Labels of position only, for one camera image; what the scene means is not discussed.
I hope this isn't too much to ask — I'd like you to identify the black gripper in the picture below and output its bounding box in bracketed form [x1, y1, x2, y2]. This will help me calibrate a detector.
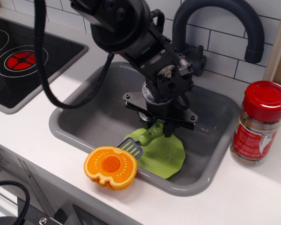
[123, 83, 198, 137]

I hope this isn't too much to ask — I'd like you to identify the grey and green toy spatula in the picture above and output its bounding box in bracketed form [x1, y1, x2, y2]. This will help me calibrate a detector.
[118, 121, 163, 159]

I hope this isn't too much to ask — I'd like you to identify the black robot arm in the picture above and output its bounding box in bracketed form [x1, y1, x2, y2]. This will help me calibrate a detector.
[71, 0, 198, 137]

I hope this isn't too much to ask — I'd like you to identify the green plastic plate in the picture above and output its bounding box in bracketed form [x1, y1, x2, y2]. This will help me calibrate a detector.
[125, 127, 186, 179]

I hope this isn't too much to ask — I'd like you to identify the grey toy sink basin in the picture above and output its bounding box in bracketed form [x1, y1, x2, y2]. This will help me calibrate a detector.
[49, 62, 239, 196]

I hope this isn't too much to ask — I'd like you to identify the orange toy pumpkin half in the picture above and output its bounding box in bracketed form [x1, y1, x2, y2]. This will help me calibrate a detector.
[84, 146, 138, 190]

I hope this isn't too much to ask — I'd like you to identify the red lidded spice jar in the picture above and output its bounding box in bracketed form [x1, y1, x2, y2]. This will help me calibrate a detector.
[230, 81, 281, 166]

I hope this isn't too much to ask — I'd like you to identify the dark grey curved faucet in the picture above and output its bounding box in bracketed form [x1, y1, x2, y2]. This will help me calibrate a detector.
[172, 0, 265, 76]

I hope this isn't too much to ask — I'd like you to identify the black toy stove top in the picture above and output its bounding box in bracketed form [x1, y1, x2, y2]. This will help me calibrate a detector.
[0, 18, 88, 114]

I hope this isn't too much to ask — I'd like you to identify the black braided lower cable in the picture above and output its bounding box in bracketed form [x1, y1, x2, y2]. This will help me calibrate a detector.
[0, 180, 30, 225]

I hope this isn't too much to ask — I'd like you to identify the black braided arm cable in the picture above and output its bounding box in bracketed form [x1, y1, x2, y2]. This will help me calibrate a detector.
[34, 0, 115, 110]

